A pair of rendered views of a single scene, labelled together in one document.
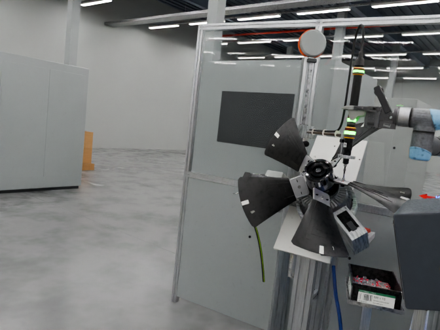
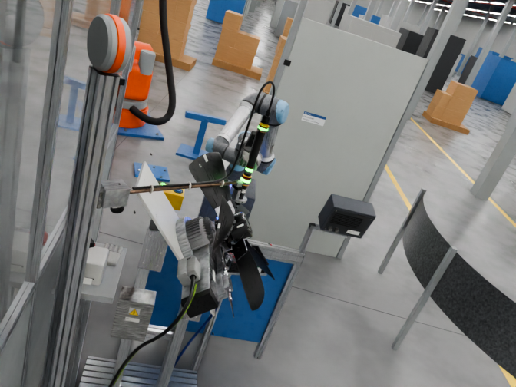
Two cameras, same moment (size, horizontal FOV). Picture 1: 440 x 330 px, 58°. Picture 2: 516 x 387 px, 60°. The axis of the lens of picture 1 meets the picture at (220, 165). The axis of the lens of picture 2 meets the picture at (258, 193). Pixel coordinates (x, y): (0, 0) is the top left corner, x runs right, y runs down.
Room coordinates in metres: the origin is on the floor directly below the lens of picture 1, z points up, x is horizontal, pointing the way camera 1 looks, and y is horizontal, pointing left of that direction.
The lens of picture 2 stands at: (2.86, 0.84, 2.18)
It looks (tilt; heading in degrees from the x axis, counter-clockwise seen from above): 25 degrees down; 226
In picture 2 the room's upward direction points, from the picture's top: 19 degrees clockwise
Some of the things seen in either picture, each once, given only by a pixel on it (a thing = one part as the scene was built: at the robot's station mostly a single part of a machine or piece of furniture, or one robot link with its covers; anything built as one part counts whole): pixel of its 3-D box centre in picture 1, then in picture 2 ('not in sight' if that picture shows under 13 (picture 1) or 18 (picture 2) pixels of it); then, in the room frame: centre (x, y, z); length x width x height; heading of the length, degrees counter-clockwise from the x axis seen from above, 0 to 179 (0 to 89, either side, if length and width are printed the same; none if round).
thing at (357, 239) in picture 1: (349, 230); not in sight; (1.64, -0.57, 0.98); 0.20 x 0.16 x 0.20; 150
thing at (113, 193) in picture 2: (305, 131); (110, 193); (2.26, -0.46, 1.38); 0.10 x 0.07 x 0.08; 5
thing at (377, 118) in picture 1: (380, 116); (248, 154); (1.59, -0.61, 1.46); 0.12 x 0.08 x 0.09; 60
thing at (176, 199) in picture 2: not in sight; (167, 196); (1.72, -0.97, 1.02); 0.16 x 0.10 x 0.11; 150
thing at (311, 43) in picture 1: (311, 44); (109, 44); (2.36, -0.45, 1.88); 0.17 x 0.15 x 0.16; 60
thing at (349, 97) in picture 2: not in sight; (325, 143); (-0.08, -1.60, 1.10); 1.21 x 0.05 x 2.20; 150
